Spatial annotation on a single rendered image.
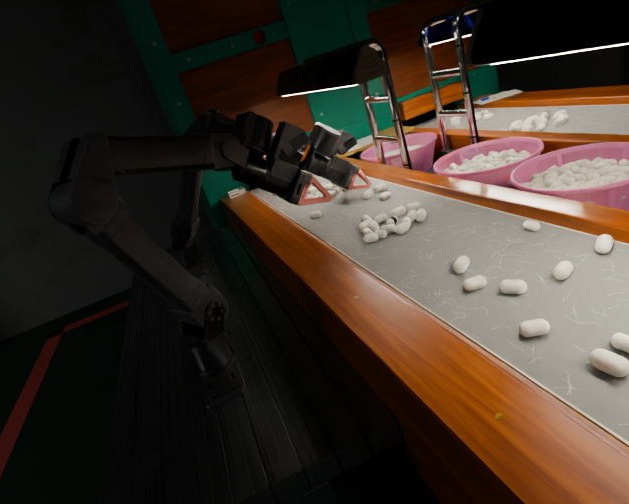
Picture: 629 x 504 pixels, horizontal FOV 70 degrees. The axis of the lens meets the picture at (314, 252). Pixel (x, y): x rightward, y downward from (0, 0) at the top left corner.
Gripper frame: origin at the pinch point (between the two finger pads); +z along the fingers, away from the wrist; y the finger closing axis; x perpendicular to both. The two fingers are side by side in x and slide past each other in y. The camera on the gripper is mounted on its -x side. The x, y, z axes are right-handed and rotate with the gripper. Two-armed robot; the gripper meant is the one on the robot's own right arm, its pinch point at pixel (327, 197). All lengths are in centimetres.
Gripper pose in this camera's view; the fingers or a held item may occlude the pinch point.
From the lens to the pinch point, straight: 93.0
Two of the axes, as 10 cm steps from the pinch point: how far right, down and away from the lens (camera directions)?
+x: -3.5, 9.3, 1.5
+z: 8.7, 2.6, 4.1
